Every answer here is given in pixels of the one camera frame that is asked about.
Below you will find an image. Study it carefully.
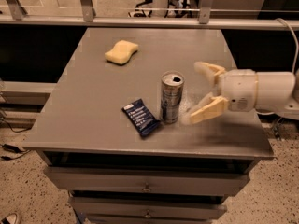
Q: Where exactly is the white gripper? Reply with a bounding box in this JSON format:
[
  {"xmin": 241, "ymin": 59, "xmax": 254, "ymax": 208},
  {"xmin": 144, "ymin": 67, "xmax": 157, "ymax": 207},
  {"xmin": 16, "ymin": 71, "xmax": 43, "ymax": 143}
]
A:
[{"xmin": 188, "ymin": 62, "xmax": 258, "ymax": 124}]

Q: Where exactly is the silver blue redbull can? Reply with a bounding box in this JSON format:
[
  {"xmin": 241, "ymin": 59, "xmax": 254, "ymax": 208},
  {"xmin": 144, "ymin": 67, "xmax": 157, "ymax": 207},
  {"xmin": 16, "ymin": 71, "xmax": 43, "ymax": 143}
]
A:
[{"xmin": 160, "ymin": 71, "xmax": 184, "ymax": 124}]

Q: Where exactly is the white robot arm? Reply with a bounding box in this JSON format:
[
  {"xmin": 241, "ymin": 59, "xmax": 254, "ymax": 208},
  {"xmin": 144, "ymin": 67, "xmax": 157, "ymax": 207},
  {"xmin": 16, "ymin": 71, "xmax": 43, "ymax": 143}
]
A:
[{"xmin": 184, "ymin": 62, "xmax": 299, "ymax": 124}]

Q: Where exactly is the blue rxbar blueberry wrapper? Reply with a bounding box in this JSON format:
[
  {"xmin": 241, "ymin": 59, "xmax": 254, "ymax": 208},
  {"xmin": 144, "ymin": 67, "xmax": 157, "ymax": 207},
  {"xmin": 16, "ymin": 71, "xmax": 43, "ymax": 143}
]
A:
[{"xmin": 121, "ymin": 99, "xmax": 161, "ymax": 137}]

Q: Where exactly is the yellow sponge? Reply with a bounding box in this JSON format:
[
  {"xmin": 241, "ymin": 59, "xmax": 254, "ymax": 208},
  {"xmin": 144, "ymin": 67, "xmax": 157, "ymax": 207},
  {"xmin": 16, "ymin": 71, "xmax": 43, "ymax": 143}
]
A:
[{"xmin": 105, "ymin": 40, "xmax": 139, "ymax": 65}]

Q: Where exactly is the grey drawer cabinet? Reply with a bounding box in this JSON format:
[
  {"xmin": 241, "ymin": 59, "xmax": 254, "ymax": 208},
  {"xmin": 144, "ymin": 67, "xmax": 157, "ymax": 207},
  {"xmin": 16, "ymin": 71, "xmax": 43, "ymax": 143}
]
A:
[{"xmin": 25, "ymin": 28, "xmax": 273, "ymax": 224}]

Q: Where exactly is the upper grey drawer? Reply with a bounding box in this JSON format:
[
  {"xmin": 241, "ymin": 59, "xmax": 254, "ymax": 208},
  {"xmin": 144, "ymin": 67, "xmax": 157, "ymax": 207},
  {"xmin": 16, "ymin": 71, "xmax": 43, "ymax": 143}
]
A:
[{"xmin": 45, "ymin": 167, "xmax": 249, "ymax": 196}]

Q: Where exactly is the grey drawer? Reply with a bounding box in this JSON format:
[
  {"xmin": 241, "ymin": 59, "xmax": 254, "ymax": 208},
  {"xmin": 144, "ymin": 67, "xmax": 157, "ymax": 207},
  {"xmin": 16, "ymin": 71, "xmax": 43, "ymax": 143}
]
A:
[
  {"xmin": 45, "ymin": 167, "xmax": 249, "ymax": 196},
  {"xmin": 69, "ymin": 197, "xmax": 226, "ymax": 219}
]

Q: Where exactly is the lower grey drawer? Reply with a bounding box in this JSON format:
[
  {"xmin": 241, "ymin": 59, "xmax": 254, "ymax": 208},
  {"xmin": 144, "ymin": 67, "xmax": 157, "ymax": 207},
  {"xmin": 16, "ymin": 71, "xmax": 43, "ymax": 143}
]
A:
[{"xmin": 69, "ymin": 197, "xmax": 226, "ymax": 219}]

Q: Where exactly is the black power adapter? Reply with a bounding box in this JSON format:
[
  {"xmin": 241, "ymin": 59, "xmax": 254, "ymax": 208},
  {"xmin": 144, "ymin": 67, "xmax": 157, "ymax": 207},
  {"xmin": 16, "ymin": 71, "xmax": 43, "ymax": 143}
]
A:
[{"xmin": 2, "ymin": 144, "xmax": 22, "ymax": 153}]

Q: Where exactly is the white sneaker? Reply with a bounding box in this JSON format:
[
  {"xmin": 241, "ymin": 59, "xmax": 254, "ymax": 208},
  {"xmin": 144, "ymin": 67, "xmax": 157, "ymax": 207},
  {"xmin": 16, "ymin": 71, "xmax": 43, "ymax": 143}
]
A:
[{"xmin": 0, "ymin": 213, "xmax": 21, "ymax": 224}]

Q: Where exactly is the metal railing frame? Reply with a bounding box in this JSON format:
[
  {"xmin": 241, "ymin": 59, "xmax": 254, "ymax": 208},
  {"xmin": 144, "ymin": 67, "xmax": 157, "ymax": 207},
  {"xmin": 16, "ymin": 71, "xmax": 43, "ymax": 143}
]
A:
[{"xmin": 0, "ymin": 0, "xmax": 299, "ymax": 31}]

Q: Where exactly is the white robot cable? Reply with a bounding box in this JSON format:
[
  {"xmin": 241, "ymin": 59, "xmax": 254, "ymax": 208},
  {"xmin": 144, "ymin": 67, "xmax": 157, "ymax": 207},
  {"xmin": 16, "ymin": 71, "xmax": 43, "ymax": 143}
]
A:
[{"xmin": 275, "ymin": 17, "xmax": 299, "ymax": 75}]

